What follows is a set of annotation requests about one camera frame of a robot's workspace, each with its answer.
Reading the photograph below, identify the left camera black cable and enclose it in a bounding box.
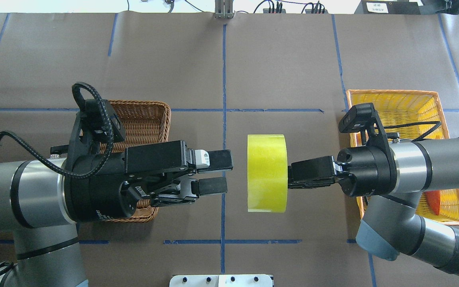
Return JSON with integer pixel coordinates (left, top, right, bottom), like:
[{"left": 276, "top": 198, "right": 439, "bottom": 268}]
[{"left": 0, "top": 82, "right": 114, "bottom": 179}]

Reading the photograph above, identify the aluminium frame post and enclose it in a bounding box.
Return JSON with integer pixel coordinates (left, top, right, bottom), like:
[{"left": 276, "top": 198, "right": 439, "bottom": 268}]
[{"left": 214, "top": 0, "right": 234, "bottom": 19}]

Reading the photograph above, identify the right camera black cable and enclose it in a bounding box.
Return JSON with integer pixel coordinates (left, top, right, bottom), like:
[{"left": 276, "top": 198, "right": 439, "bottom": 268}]
[{"left": 382, "top": 120, "right": 442, "bottom": 142}]

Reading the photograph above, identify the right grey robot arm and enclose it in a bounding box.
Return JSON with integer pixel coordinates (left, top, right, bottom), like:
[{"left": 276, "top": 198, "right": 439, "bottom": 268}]
[{"left": 288, "top": 138, "right": 459, "bottom": 276}]

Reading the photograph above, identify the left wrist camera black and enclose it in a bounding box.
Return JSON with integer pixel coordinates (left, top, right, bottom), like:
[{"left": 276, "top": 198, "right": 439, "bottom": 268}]
[{"left": 84, "top": 99, "right": 126, "bottom": 144}]

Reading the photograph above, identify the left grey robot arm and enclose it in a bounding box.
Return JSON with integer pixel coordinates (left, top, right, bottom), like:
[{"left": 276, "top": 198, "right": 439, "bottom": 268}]
[{"left": 0, "top": 140, "right": 233, "bottom": 287}]

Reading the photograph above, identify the camera black cable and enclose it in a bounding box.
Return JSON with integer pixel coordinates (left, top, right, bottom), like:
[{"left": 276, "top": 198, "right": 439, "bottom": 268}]
[
  {"left": 382, "top": 120, "right": 442, "bottom": 142},
  {"left": 0, "top": 82, "right": 114, "bottom": 179}
]

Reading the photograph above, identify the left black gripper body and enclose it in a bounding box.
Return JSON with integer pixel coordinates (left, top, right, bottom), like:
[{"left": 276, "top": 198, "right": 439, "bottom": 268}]
[{"left": 65, "top": 140, "right": 196, "bottom": 223}]

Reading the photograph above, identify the yellow clear tape roll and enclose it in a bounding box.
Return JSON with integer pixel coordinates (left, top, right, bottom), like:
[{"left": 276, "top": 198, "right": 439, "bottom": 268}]
[{"left": 247, "top": 134, "right": 288, "bottom": 214}]

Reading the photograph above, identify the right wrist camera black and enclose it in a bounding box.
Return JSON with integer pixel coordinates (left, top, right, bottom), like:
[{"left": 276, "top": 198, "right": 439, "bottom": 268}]
[{"left": 337, "top": 103, "right": 378, "bottom": 133}]

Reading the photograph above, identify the orange toy carrot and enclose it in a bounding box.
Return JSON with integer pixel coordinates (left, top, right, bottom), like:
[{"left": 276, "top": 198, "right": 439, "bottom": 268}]
[{"left": 424, "top": 190, "right": 441, "bottom": 216}]

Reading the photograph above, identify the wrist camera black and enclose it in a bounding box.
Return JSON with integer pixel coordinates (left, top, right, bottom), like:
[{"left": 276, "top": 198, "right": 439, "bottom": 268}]
[
  {"left": 84, "top": 99, "right": 126, "bottom": 144},
  {"left": 337, "top": 103, "right": 378, "bottom": 133}
]

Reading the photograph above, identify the yellow plastic woven basket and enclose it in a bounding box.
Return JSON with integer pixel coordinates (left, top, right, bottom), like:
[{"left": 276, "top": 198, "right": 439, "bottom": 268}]
[{"left": 346, "top": 90, "right": 459, "bottom": 226}]

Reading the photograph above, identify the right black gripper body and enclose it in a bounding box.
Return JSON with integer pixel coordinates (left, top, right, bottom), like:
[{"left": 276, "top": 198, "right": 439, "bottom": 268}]
[{"left": 333, "top": 145, "right": 397, "bottom": 197}]

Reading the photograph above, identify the brown wicker basket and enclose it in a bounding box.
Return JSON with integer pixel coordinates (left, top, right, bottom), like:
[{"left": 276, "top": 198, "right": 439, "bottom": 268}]
[{"left": 106, "top": 100, "right": 171, "bottom": 223}]

